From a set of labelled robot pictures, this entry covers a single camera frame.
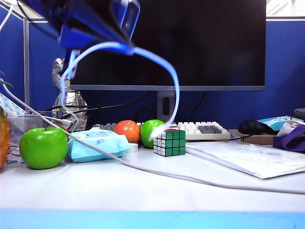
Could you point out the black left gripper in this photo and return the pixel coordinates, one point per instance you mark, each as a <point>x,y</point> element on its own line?
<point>71,12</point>

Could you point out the silver robot figurine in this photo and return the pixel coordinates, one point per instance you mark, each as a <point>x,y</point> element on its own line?
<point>71,102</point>

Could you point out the black computer monitor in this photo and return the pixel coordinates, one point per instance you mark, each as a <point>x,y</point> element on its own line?
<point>214,47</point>

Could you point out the orange fruit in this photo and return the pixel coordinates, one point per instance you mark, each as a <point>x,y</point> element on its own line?
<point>126,132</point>

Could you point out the small green apple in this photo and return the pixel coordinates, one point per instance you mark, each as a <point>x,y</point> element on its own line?
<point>147,131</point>

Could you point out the small white round lid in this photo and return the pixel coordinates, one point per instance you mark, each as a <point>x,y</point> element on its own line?
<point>134,146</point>

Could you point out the light blue wet wipes pack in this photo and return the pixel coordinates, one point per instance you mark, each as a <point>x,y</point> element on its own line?
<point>95,152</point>

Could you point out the clear plastic container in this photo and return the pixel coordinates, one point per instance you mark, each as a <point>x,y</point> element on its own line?
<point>23,122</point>

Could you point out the Rubik's cube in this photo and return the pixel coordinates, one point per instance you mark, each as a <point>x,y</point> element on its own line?
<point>171,143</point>

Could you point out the white grey mechanical keyboard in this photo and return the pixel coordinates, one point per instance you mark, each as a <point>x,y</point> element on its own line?
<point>205,130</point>

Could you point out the large green apple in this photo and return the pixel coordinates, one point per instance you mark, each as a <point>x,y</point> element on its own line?
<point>43,150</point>

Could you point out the artificial pineapple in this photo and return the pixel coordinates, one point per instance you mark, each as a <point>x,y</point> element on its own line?
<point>3,143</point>

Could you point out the black computer mouse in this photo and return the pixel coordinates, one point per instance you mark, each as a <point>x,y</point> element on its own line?
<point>251,126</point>

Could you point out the brown mouse pad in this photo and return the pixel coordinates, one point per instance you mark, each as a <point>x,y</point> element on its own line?
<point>259,139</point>

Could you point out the blue white package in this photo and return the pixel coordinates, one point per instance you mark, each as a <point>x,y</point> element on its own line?
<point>274,121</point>

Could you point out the plastic document sleeve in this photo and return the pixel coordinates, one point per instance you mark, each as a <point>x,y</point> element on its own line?
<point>250,159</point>

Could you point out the white cup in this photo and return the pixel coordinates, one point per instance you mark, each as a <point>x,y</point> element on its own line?
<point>286,130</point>

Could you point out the grey round object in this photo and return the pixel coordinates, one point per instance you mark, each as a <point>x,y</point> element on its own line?
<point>300,114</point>

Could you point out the purple cloth bag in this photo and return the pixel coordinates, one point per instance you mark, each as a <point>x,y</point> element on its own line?
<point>293,143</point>

